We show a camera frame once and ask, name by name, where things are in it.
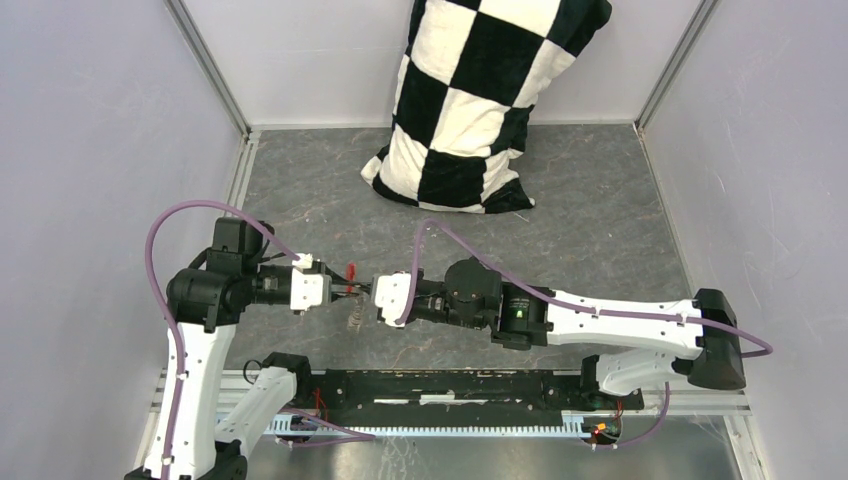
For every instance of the metal key holder red handle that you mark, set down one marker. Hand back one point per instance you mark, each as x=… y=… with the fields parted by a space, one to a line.
x=357 y=313

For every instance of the black white checkered pillow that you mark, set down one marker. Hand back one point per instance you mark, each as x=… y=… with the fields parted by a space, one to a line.
x=468 y=81

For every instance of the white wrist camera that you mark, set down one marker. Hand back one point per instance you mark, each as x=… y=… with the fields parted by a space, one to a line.
x=310 y=284
x=391 y=298

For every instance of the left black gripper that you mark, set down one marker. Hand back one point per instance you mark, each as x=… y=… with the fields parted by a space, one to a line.
x=333 y=274

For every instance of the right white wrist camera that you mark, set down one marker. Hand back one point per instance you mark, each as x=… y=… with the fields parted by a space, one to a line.
x=391 y=298

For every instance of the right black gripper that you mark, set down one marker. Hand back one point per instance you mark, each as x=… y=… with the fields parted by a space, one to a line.
x=367 y=287

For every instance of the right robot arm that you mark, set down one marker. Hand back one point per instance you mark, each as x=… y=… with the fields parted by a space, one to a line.
x=689 y=339

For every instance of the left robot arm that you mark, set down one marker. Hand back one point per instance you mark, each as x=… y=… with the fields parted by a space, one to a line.
x=203 y=304

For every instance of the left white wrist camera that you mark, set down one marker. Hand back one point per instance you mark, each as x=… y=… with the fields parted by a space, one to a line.
x=310 y=284

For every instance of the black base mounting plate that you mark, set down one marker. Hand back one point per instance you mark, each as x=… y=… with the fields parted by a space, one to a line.
x=455 y=398

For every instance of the white slotted cable duct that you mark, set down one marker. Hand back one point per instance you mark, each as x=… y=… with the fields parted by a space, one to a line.
x=290 y=425

